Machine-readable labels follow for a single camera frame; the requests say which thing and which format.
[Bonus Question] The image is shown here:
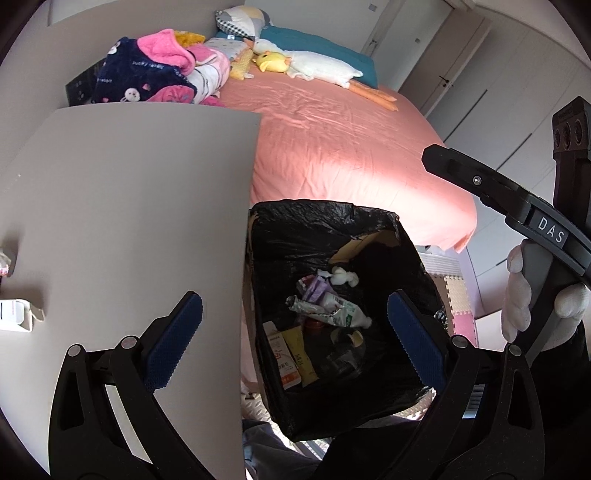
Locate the black wall socket panel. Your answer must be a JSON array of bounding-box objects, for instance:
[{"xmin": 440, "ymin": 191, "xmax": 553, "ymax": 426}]
[{"xmin": 65, "ymin": 59, "xmax": 104, "ymax": 107}]

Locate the colourful foam floor mat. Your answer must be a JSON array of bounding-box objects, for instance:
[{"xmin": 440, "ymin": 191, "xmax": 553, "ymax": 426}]
[{"xmin": 416, "ymin": 246, "xmax": 484, "ymax": 347}]

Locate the pink fleece garment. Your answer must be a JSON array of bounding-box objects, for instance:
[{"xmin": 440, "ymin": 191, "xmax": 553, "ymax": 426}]
[{"xmin": 136, "ymin": 29, "xmax": 195, "ymax": 76}]

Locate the navy cartoon blanket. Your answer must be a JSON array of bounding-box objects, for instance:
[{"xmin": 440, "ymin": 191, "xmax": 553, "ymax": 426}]
[{"xmin": 90, "ymin": 37, "xmax": 197, "ymax": 104}]

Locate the patterned grey yellow pillow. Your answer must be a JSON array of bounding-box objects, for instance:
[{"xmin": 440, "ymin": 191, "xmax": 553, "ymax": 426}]
[{"xmin": 214, "ymin": 5, "xmax": 271, "ymax": 41}]

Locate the white tissue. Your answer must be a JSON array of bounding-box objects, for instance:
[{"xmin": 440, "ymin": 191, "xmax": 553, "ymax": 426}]
[{"xmin": 318, "ymin": 266, "xmax": 359, "ymax": 288}]

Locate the silver snack wrapper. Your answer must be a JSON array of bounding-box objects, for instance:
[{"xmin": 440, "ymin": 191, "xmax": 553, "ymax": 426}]
[{"xmin": 286, "ymin": 296, "xmax": 335, "ymax": 325}]

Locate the bed with pink sheet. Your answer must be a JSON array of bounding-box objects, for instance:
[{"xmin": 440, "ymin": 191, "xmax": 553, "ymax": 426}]
[{"xmin": 221, "ymin": 65, "xmax": 477, "ymax": 251}]

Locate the teal pillow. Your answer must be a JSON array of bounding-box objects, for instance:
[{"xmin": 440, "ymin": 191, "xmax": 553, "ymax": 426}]
[{"xmin": 260, "ymin": 26, "xmax": 379, "ymax": 88}]

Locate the white pink cartoon quilt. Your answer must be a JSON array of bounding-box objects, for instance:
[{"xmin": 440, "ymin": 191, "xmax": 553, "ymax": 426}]
[{"xmin": 186, "ymin": 43, "xmax": 230, "ymax": 104}]

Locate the purple plastic bag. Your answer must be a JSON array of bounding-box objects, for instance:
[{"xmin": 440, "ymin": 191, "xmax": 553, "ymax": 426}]
[{"xmin": 297, "ymin": 275, "xmax": 334, "ymax": 304}]

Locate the white closet door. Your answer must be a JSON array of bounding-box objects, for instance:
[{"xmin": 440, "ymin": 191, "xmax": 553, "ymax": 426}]
[{"xmin": 399, "ymin": 10, "xmax": 492, "ymax": 117}]

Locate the white gloved right hand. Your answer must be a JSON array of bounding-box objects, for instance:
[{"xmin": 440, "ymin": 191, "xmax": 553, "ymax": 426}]
[{"xmin": 502, "ymin": 239, "xmax": 591, "ymax": 351}]

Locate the white goose plush toy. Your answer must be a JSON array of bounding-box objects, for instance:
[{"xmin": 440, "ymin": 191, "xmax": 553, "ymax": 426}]
[{"xmin": 252, "ymin": 39, "xmax": 398, "ymax": 112}]

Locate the yellow duck plush toy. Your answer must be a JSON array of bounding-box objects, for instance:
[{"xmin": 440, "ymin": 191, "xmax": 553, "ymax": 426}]
[{"xmin": 254, "ymin": 51, "xmax": 291, "ymax": 73}]

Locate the white AD milk bottle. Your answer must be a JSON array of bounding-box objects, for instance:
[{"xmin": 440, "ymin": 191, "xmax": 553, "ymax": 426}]
[{"xmin": 320, "ymin": 292, "xmax": 372, "ymax": 328}]

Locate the black lined trash bin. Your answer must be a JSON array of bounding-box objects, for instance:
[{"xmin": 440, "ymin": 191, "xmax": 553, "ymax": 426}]
[{"xmin": 247, "ymin": 200, "xmax": 445, "ymax": 441}]

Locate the grey bedside cabinet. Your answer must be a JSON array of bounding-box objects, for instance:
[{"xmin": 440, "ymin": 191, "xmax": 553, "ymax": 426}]
[{"xmin": 1, "ymin": 103, "xmax": 262, "ymax": 479}]

